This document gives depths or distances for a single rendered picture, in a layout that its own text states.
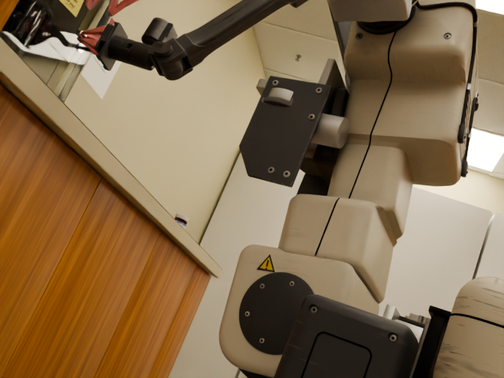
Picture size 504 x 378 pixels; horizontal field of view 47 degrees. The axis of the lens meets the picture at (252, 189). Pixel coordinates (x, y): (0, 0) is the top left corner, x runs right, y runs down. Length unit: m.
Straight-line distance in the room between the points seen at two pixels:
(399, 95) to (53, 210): 0.72
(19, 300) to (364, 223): 0.75
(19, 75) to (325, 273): 0.57
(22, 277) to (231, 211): 3.18
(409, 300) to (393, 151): 3.30
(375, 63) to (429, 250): 3.38
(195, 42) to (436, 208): 3.13
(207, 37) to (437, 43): 0.67
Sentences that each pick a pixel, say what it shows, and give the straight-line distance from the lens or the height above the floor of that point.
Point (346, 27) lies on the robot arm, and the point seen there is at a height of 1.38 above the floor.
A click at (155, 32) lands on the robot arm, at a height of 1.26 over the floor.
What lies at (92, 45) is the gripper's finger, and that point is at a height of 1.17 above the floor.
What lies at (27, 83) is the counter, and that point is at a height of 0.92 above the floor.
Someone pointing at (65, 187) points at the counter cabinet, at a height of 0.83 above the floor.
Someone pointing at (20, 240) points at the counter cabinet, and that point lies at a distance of 1.19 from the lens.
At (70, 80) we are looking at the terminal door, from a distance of 1.58.
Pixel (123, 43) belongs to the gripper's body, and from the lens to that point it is 1.44.
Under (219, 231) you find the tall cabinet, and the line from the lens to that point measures 4.29.
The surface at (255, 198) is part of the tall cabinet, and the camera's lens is 4.32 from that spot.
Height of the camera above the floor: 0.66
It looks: 15 degrees up
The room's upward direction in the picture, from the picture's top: 23 degrees clockwise
